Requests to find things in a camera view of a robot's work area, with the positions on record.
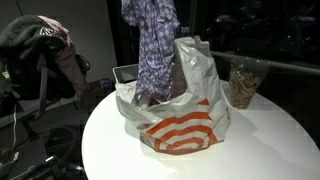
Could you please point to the white orange plastic shopping bag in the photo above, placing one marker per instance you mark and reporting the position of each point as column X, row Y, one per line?
column 194, row 120

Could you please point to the purple checkered cloth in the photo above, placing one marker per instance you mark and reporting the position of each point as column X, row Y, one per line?
column 157, row 23

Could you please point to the clear bag of snacks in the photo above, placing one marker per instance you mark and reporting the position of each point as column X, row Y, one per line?
column 244, row 79

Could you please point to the window railing bar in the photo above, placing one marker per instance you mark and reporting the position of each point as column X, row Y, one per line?
column 292, row 67

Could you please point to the white round table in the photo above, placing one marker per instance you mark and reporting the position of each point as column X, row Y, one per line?
column 263, row 142

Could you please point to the dark and pink clothes pile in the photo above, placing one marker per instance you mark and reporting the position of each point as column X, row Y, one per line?
column 32, row 43

